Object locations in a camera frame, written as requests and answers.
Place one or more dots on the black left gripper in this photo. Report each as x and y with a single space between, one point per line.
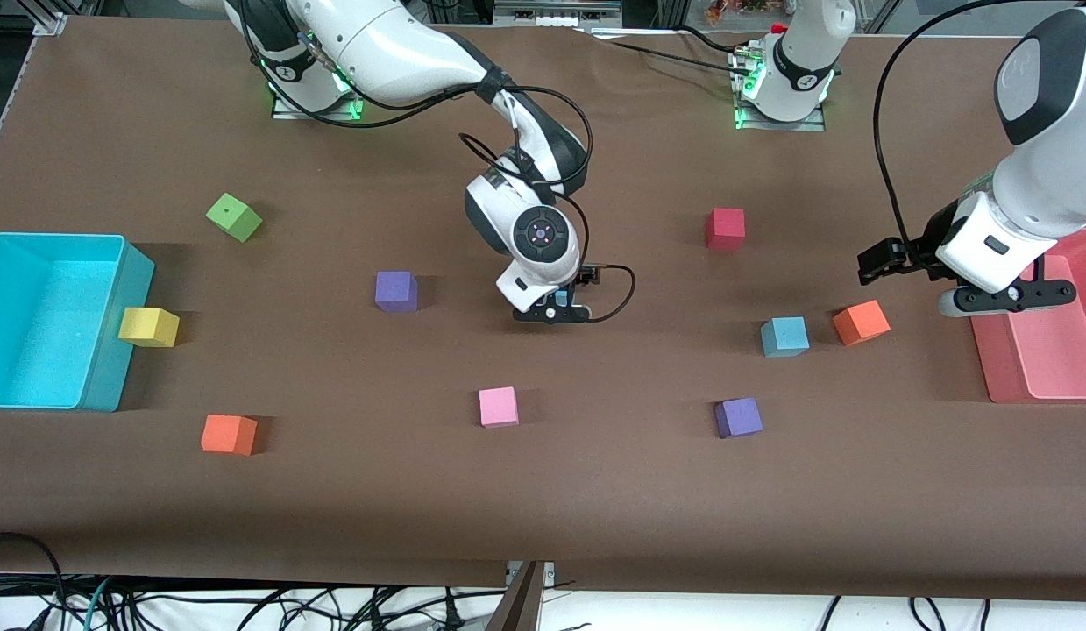
930 238

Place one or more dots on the orange foam block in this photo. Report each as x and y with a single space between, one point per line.
861 322
229 434

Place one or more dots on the red foam block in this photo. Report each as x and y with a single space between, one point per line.
725 228

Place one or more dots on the pink plastic bin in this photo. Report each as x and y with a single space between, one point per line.
1042 359

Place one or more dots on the pink foam block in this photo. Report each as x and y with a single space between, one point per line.
498 407

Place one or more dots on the purple foam block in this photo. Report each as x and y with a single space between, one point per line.
738 417
395 291

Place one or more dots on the brown paper table cover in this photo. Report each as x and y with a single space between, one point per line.
595 491

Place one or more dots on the green foam block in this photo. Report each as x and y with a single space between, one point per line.
234 216

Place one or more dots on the yellow foam block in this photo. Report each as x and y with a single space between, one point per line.
148 326

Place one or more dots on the cyan plastic bin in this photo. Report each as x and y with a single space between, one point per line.
43 333

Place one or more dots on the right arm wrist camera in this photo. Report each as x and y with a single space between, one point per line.
551 314

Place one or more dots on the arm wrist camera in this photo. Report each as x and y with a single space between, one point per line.
1007 298
551 314

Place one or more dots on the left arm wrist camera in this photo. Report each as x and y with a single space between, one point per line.
1007 298

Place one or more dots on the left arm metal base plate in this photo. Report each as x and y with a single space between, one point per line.
814 124

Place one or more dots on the silver aluminium frame rail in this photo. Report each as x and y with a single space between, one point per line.
551 16

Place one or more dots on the grey metal bracket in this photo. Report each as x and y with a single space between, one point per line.
550 574

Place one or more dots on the dark camera support post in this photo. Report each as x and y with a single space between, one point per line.
518 609

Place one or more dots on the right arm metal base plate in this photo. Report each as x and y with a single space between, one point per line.
284 112

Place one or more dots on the aluminium corner bracket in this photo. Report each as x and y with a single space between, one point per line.
52 24

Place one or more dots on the aluminium table edge rail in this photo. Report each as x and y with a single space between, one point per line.
3 109

